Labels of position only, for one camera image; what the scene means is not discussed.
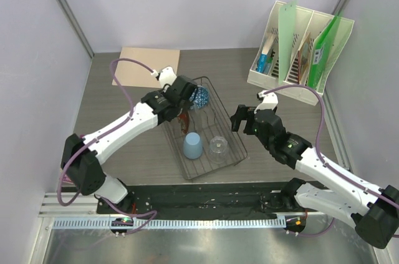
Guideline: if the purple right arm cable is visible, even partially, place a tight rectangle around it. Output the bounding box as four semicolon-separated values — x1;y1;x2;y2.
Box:
263;84;399;236

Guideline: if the white slotted cable duct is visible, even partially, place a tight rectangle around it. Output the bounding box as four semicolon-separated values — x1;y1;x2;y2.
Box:
52;216;286;230

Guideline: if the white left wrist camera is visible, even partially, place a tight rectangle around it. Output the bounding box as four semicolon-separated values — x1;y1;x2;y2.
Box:
151;66;177;88

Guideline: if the beige cutting board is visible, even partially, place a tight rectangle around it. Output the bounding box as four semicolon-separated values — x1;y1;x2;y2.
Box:
115;47;180;88

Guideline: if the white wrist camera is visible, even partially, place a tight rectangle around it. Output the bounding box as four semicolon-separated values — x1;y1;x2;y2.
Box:
254;90;278;113
151;66;177;88

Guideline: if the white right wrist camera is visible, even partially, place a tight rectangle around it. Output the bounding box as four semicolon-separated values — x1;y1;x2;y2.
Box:
254;90;278;113

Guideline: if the light green folder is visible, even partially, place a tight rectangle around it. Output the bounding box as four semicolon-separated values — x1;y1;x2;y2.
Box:
278;0;297;84

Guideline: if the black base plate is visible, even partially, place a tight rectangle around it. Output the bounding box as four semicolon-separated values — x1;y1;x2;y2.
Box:
116;181;304;220

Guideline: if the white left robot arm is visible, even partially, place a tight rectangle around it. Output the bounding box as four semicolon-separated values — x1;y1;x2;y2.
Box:
61;76;198;213

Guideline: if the purple treehouse book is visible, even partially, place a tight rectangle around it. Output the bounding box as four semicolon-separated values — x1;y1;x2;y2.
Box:
60;173;74;185

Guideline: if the light blue plastic cup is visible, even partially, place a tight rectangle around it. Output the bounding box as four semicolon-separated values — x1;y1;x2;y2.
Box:
183;132;203;160

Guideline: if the blue book in organizer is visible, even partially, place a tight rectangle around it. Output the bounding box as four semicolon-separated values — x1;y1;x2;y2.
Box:
256;33;277;74

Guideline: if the blue patterned bowl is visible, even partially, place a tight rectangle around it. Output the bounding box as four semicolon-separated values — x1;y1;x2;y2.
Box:
190;86;209;109

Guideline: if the black wire dish rack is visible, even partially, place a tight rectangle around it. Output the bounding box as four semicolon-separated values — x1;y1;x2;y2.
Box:
163;76;248;180

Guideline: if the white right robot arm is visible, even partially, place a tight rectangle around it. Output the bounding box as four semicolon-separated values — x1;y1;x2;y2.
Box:
230;105;398;249

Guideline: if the dark green folder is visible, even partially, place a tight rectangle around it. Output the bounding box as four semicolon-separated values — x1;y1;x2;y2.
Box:
307;15;342;89

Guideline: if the clear glass cup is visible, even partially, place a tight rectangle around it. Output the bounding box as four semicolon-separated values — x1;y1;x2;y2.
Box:
209;136;229;164

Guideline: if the brown picture book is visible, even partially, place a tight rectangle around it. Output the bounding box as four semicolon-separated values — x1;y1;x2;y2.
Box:
297;32;311;83

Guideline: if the red floral plate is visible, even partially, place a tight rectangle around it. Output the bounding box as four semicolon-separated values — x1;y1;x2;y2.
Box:
178;112;190;134

